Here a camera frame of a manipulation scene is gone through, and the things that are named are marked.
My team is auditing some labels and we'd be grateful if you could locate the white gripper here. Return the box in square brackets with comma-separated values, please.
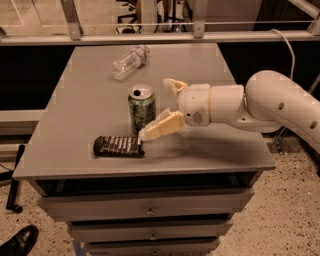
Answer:
[138, 78, 211, 141]

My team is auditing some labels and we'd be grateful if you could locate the green soda can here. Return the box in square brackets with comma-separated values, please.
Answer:
[128, 84, 156, 134]

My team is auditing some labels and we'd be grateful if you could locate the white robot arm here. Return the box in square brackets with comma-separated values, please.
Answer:
[139, 70, 320, 152]

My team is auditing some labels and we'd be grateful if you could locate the black rxbar chocolate wrapper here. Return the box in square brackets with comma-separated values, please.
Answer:
[93, 136, 145, 157]

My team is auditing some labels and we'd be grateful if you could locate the grey drawer cabinet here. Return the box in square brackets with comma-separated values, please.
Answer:
[12, 43, 277, 256]

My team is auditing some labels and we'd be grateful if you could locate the clear plastic water bottle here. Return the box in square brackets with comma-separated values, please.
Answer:
[111, 45, 150, 80]

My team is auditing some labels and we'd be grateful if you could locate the black office chair base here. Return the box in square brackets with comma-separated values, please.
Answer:
[116, 0, 186, 34]

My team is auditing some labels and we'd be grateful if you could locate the top grey drawer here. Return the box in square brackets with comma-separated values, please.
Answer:
[38, 188, 254, 222]

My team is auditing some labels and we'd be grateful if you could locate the grey drawer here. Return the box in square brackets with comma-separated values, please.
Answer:
[38, 188, 254, 222]
[69, 219, 232, 242]
[87, 238, 220, 256]

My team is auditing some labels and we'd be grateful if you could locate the middle grey drawer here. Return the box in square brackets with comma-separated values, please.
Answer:
[69, 219, 232, 242]

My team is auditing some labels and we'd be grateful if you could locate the bottom grey drawer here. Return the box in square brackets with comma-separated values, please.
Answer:
[87, 238, 220, 256]

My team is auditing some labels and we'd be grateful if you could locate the black pole on floor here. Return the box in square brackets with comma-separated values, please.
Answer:
[6, 145, 25, 214]

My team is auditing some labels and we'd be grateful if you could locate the black leather shoe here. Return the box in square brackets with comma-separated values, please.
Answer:
[0, 225, 39, 256]

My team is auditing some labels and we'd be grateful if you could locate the metal railing frame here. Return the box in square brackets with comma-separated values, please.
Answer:
[0, 0, 319, 46]

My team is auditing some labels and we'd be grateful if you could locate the white cable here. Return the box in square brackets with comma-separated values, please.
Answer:
[269, 28, 296, 81]

